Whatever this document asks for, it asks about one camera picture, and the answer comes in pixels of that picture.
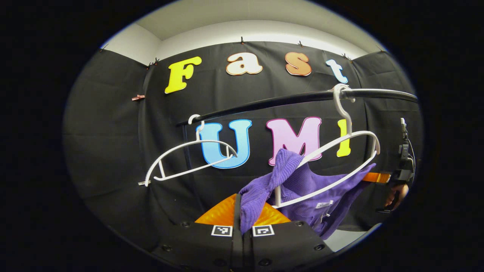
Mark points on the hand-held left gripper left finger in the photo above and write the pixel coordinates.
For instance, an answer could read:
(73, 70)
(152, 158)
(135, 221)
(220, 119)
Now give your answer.
(237, 219)

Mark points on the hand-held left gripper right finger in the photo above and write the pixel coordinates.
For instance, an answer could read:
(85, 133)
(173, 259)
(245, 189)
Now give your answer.
(287, 245)

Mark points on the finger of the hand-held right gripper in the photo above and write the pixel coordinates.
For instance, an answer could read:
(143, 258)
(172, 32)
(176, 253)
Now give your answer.
(378, 177)

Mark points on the white plastic clothes hanger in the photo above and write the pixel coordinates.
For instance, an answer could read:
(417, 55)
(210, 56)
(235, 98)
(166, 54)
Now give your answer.
(278, 194)
(199, 140)

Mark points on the black clothes rack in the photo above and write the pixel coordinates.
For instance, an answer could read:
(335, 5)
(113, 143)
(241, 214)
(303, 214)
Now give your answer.
(378, 92)

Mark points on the black backdrop cloth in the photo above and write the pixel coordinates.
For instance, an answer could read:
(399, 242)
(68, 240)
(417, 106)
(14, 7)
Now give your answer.
(113, 132)

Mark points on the red clip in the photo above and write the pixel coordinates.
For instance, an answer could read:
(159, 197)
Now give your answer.
(138, 98)

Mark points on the row of black clips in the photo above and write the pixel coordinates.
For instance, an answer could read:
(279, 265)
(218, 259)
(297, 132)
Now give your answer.
(242, 40)

